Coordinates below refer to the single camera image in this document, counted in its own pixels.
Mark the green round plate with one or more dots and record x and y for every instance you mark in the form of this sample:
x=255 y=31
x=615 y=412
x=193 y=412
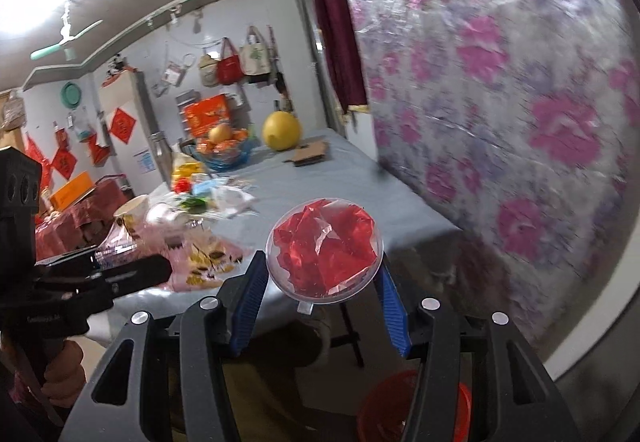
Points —
x=71 y=95

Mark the blue glass fruit bowl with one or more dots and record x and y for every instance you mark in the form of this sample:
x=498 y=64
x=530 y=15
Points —
x=225 y=157

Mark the brown leather wallet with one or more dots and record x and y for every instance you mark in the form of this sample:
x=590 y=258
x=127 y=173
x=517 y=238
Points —
x=310 y=152

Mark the orange gift box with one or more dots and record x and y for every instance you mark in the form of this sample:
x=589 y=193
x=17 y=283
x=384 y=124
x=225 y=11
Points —
x=207 y=115

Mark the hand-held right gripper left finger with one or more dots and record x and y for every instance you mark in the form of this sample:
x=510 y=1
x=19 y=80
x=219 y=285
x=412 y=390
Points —
x=247 y=302

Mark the white plastic bag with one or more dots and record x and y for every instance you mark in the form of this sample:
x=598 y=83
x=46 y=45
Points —
x=235 y=199

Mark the red foam net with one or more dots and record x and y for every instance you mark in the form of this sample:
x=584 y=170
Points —
x=183 y=185

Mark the green wrapper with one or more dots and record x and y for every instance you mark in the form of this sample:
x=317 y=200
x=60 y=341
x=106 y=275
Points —
x=192 y=203

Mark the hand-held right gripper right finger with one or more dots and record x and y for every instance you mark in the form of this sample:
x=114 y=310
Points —
x=395 y=317

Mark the grey slatted rack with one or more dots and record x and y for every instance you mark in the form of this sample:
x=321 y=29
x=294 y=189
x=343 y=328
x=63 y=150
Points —
x=184 y=107

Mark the clear lid with red wrapper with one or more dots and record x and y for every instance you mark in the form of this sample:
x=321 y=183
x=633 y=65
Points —
x=325 y=252

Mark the clear hanging plastic bag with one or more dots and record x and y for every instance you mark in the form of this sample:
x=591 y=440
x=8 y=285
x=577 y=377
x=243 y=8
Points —
x=174 y=75

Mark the pink floral mattress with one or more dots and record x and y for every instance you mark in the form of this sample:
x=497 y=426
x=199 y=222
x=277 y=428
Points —
x=490 y=97

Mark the red plastic bucket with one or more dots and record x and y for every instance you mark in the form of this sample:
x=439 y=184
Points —
x=380 y=402

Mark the red patterned cloth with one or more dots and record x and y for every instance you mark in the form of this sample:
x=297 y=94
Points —
x=75 y=227

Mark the yellow pomelo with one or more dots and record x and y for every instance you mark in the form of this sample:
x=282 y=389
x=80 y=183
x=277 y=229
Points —
x=282 y=131

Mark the red tote bag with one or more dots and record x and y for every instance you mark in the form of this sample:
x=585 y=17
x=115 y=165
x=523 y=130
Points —
x=230 y=67

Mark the green ceiling fan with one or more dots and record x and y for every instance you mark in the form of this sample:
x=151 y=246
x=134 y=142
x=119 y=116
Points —
x=65 y=42

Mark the beige tote bag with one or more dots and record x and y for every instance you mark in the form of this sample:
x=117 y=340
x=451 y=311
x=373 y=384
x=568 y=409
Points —
x=209 y=72

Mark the wrapped oranges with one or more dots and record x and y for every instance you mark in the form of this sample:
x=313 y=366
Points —
x=240 y=135

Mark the clear cellophane wrap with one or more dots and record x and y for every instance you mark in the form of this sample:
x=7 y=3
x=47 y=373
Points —
x=120 y=242

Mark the orange flat box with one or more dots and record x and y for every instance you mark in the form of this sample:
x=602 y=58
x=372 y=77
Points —
x=70 y=194

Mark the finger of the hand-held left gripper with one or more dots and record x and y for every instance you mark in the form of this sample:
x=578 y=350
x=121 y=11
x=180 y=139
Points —
x=140 y=272
x=70 y=256

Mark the steel bottle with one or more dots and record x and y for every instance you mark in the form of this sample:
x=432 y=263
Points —
x=161 y=157

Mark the white refrigerator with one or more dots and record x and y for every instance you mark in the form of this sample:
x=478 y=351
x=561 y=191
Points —
x=127 y=122

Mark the white bowl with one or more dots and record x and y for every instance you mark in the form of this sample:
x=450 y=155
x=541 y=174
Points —
x=131 y=209

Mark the red diamond paper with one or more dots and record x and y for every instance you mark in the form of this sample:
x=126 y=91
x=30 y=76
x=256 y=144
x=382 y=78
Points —
x=121 y=125
x=99 y=150
x=63 y=163
x=36 y=151

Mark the maroon curtain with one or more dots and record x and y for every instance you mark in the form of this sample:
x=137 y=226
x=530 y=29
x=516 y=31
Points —
x=335 y=12

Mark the white tote bag green print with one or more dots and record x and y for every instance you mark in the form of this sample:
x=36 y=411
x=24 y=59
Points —
x=256 y=55

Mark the person's left hand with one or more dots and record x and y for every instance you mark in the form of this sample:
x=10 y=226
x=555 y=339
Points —
x=62 y=372

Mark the black table leg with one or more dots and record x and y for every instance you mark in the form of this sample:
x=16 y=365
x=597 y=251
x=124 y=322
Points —
x=352 y=337

